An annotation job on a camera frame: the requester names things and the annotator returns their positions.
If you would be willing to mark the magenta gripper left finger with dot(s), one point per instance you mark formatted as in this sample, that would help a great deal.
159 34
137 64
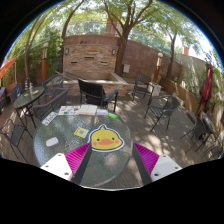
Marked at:
66 165

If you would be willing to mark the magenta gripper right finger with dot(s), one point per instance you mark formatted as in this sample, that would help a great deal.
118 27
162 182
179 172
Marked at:
152 166

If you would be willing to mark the round glass patio table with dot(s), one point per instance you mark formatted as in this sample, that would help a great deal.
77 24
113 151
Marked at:
97 168

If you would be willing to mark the yellow QR code card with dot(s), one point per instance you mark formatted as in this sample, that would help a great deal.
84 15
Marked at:
81 132

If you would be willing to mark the white patterned card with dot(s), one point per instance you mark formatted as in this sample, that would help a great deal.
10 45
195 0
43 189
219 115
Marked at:
49 118

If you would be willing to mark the colourful picture card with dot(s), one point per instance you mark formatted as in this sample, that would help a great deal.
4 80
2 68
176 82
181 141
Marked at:
69 110

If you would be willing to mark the white book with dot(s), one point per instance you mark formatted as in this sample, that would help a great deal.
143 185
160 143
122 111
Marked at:
88 109

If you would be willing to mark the grey metal chair right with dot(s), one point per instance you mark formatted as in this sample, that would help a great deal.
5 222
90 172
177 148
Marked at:
170 106

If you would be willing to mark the small white box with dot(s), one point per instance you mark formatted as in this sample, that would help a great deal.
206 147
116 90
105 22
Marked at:
102 112

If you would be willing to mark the metal chair far right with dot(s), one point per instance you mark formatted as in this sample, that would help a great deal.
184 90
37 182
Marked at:
201 131

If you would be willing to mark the metal chair at left edge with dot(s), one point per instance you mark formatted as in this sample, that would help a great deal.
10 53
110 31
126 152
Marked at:
13 132

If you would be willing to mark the black wooden adirondack chair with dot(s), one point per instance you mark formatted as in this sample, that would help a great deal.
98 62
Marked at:
93 93

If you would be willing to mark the white planter pot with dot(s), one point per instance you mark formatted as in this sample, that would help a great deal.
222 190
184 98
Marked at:
156 89

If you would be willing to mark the dark metal chair far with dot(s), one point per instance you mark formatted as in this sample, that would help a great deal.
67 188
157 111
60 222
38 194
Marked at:
143 86

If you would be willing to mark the grey metal chair behind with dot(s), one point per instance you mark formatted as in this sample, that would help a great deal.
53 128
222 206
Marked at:
56 81

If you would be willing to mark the closed red patio umbrella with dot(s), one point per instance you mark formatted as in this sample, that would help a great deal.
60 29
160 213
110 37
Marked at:
206 88

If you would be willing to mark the stone fountain basin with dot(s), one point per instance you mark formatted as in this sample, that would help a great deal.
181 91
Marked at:
110 81

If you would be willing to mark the orange umbrella canopy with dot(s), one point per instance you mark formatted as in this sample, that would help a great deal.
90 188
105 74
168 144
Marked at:
7 63

